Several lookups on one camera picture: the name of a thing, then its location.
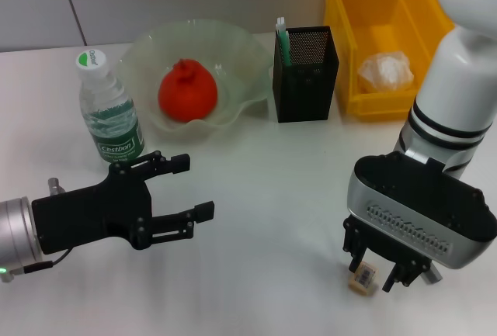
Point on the yellow plastic bin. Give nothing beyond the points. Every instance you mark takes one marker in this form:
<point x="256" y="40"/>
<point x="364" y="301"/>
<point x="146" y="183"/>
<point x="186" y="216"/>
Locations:
<point x="369" y="2"/>

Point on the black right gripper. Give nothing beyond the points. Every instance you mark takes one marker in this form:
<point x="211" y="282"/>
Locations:
<point x="382" y="250"/>

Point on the clear green-label water bottle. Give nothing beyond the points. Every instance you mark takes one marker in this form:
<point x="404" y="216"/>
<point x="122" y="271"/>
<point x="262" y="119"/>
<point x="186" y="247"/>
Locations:
<point x="112" y="118"/>

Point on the grey marker pen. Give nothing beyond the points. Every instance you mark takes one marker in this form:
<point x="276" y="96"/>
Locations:
<point x="434" y="276"/>

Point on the white paper ball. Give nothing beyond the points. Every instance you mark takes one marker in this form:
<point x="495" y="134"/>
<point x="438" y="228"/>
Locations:
<point x="384" y="72"/>

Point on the black mesh pen holder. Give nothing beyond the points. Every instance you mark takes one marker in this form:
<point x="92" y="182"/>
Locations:
<point x="306" y="91"/>

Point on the translucent wavy fruit plate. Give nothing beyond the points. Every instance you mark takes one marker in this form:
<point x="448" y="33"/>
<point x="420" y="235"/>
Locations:
<point x="240" y="60"/>

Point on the beige eraser with barcode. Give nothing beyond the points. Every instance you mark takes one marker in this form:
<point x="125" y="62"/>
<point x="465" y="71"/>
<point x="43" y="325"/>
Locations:
<point x="363" y="278"/>

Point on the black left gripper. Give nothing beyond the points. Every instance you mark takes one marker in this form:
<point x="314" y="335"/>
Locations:
<point x="97" y="215"/>

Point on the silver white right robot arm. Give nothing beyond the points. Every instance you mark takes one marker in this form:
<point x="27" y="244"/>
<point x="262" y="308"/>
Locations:
<point x="454" y="80"/>

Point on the green pen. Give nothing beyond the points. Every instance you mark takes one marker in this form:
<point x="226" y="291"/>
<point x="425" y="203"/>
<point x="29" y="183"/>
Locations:
<point x="285" y="47"/>

